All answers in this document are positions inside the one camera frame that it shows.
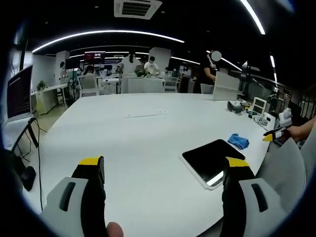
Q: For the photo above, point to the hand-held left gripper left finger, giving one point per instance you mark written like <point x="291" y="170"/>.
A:
<point x="74" y="197"/>

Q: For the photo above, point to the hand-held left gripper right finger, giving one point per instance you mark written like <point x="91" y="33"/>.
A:
<point x="249" y="197"/>

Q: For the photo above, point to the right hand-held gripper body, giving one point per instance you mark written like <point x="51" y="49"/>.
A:
<point x="284" y="121"/>

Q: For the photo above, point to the blue cleaning cloth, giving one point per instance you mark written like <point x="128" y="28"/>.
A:
<point x="239" y="141"/>

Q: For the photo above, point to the black tablet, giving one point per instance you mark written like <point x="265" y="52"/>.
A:
<point x="212" y="163"/>

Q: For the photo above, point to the person's left hand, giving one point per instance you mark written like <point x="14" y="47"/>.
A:
<point x="115" y="230"/>

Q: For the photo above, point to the white game controller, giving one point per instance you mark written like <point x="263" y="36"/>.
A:
<point x="264" y="120"/>

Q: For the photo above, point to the grey office chair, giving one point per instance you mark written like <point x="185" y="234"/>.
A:
<point x="284" y="172"/>

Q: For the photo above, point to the black and white headset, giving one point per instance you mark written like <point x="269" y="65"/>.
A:
<point x="234" y="106"/>

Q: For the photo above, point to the black computer mouse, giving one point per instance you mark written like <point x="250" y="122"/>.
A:
<point x="27" y="178"/>

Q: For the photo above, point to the white partition board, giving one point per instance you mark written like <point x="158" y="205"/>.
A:
<point x="225" y="86"/>

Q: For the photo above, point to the white office chair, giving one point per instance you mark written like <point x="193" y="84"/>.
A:
<point x="88" y="85"/>

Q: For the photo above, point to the computer monitor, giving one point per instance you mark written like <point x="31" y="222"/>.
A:
<point x="19" y="95"/>

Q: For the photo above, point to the potted green plant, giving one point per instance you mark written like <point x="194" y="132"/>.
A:
<point x="41" y="86"/>

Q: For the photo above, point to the ceiling air vent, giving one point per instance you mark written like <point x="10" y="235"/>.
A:
<point x="137" y="8"/>

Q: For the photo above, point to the white picture frame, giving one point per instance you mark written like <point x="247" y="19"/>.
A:
<point x="259" y="105"/>

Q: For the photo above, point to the wall screen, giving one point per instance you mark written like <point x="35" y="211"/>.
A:
<point x="94" y="56"/>

